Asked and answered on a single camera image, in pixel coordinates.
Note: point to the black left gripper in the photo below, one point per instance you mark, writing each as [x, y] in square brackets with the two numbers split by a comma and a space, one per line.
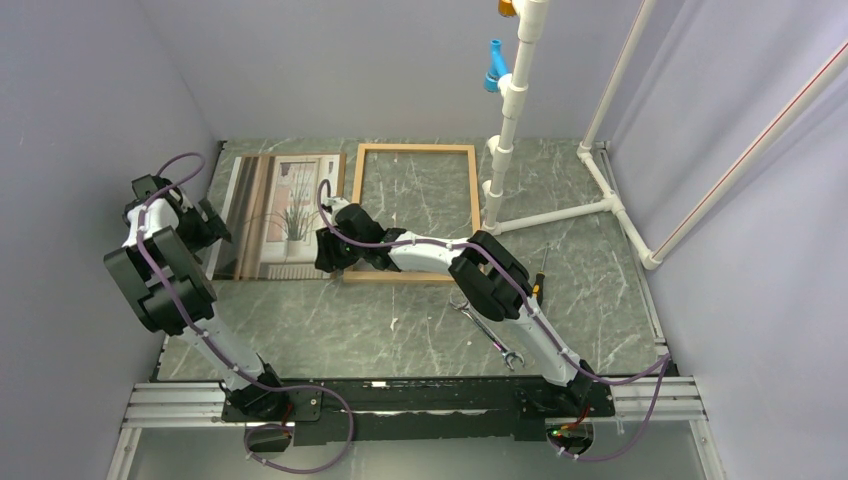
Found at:
[211, 229]

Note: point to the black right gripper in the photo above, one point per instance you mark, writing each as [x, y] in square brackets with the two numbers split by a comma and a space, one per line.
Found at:
[328, 260]

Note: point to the plant photo print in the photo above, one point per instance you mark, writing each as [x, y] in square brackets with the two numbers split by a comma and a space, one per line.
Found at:
[270, 210]

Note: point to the wooden picture frame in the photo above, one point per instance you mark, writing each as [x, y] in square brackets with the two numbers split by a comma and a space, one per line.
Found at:
[429, 189]

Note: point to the black yellow screwdriver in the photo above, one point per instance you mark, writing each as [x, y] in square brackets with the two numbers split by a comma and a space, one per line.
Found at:
[538, 286]

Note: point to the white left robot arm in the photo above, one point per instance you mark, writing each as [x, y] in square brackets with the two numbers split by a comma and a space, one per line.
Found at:
[158, 271]

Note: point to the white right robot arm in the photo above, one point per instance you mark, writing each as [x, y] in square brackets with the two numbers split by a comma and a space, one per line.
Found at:
[494, 282]

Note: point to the silver open-end wrench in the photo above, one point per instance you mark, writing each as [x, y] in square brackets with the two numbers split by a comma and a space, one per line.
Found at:
[509, 355]

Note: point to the blue pipe fitting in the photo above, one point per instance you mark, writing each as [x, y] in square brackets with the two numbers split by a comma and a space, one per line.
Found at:
[497, 67]

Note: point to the orange pipe fitting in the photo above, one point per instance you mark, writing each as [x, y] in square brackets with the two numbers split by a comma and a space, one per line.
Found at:
[506, 8]

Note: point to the white PVC pipe stand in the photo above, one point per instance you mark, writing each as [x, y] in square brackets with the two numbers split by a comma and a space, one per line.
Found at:
[513, 89]

